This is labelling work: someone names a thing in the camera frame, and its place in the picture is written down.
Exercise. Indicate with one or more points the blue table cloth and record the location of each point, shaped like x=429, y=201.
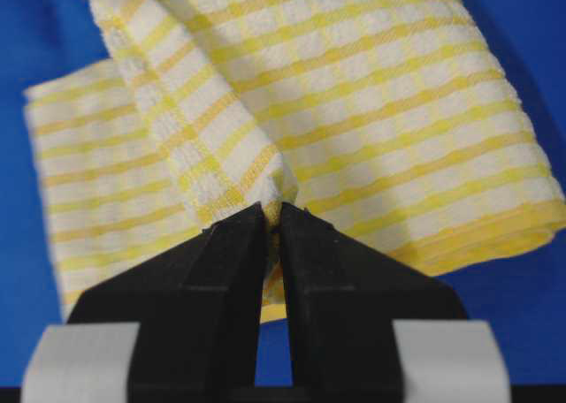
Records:
x=523, y=298

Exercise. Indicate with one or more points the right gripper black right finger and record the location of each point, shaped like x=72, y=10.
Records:
x=364, y=327

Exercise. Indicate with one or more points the yellow white striped towel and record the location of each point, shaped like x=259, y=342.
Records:
x=390, y=119

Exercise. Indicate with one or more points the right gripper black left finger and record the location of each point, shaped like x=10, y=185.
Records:
x=180, y=327

